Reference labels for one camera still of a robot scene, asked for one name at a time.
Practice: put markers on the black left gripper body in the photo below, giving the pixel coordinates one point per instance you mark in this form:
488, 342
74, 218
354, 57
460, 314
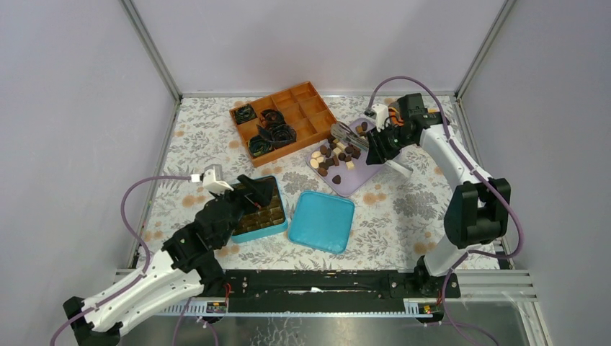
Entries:
238, 202

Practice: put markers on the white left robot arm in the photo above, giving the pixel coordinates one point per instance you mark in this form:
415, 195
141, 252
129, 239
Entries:
104, 318

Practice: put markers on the wooden compartment tray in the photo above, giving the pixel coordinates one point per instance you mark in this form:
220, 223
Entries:
303, 109

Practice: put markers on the teal box lid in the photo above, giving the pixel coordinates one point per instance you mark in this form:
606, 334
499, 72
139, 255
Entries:
322, 221

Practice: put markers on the metal serving tongs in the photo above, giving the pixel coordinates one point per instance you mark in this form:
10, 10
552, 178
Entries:
341, 131

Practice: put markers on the lavender plastic tray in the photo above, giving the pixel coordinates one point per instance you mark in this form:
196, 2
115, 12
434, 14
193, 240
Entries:
352, 180

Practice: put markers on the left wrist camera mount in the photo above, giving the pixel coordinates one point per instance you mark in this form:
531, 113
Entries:
212, 180

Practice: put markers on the orange grey cloth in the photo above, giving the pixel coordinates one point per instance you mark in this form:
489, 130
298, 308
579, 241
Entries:
416, 107

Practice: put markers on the rolled dark patterned tie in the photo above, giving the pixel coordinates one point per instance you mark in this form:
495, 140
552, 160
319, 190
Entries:
279, 135

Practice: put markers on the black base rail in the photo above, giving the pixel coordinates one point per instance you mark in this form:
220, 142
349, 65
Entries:
329, 291

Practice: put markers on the pile of assorted chocolates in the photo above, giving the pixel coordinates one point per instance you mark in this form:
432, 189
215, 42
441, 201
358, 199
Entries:
334, 153

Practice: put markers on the teal chocolate box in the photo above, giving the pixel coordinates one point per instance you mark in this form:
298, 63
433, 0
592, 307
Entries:
268, 221

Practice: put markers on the rolled dark green tie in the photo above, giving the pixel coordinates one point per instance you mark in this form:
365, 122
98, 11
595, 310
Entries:
259, 146

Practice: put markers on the rolled dark floral tie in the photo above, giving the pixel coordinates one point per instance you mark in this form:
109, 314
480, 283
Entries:
244, 114

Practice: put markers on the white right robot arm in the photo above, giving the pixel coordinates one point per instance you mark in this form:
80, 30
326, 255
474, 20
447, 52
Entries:
478, 211

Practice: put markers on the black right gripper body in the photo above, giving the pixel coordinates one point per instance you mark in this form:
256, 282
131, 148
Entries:
388, 142

